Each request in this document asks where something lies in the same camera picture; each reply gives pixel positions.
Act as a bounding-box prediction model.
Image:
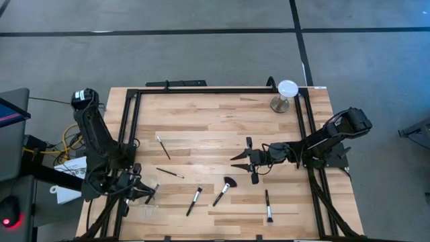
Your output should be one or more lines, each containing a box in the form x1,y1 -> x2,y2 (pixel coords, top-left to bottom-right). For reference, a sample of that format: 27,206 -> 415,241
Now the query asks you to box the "black bar device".
145,79 -> 208,88

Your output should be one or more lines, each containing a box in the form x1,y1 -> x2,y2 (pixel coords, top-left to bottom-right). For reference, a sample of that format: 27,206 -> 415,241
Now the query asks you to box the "black metal table frame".
79,85 -> 363,242

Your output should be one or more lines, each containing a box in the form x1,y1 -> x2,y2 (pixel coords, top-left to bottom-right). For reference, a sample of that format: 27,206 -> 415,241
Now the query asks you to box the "thin black makeup brush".
156,135 -> 171,161
155,167 -> 185,179

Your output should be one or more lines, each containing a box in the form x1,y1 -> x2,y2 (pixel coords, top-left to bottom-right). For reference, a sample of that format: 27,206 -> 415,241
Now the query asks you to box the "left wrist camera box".
121,177 -> 137,195

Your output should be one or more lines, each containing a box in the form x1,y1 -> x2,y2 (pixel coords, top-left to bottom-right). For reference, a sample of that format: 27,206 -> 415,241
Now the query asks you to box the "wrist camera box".
253,150 -> 269,166
121,177 -> 137,195

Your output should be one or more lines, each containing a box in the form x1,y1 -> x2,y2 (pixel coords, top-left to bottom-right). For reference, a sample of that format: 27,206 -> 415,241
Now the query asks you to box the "black computer mouse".
0,196 -> 22,229

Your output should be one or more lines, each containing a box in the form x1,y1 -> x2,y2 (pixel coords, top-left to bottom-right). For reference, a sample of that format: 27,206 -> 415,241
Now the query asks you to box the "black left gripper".
116,163 -> 157,218

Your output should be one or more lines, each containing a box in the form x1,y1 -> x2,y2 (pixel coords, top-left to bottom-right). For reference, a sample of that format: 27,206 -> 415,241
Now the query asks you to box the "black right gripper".
230,136 -> 271,185

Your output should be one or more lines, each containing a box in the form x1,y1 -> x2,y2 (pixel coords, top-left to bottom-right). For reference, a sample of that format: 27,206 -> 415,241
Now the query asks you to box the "large blue monitor screen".
0,96 -> 32,129

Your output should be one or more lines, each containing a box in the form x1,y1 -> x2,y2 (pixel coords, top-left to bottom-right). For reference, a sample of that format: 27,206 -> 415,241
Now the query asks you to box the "dark grey desk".
0,87 -> 38,242

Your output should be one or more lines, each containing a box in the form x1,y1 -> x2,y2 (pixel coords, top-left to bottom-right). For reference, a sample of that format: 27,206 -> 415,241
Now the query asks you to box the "yellow cable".
22,123 -> 84,165

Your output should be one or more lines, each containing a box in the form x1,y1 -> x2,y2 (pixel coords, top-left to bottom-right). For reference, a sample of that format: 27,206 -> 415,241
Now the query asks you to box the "white paper sheet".
49,156 -> 89,205

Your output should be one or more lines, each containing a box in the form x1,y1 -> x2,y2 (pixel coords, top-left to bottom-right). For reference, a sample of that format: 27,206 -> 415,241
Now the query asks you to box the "black fan makeup brush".
212,176 -> 238,207

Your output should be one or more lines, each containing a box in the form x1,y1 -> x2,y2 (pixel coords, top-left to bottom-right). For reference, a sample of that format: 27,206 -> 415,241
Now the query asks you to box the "clear acrylic organizer box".
127,196 -> 162,219

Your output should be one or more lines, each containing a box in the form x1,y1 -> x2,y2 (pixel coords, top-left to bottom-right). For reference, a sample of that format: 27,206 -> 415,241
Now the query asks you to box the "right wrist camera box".
253,150 -> 269,166

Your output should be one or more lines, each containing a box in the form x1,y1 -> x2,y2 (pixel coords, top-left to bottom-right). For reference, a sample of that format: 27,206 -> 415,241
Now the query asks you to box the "flat black Solve makeup brush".
185,186 -> 204,217

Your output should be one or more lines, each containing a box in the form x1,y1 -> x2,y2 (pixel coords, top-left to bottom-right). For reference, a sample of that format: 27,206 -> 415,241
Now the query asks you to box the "white mushroom lamp brass base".
270,79 -> 300,114

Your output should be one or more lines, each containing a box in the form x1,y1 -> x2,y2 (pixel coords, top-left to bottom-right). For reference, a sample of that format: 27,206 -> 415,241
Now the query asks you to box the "round fluffy black makeup brush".
264,189 -> 274,224

